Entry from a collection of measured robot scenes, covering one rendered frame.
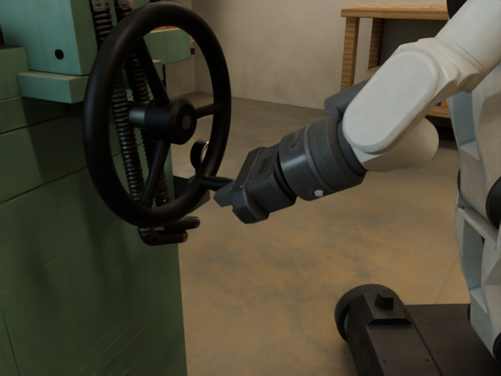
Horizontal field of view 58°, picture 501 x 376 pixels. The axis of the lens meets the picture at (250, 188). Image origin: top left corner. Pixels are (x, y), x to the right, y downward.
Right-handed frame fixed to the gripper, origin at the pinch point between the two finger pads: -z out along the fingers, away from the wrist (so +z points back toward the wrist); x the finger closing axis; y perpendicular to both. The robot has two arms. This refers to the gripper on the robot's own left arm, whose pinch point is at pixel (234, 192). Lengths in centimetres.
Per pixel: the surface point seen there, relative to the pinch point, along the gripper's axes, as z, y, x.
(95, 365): -39.8, -14.8, -13.9
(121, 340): -39.3, -16.7, -7.7
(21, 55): -12.8, 30.0, 0.9
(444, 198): -20, -131, 142
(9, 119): -16.6, 25.2, -4.9
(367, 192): -51, -110, 138
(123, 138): -8.3, 14.5, -0.3
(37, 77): -10.4, 26.9, -1.9
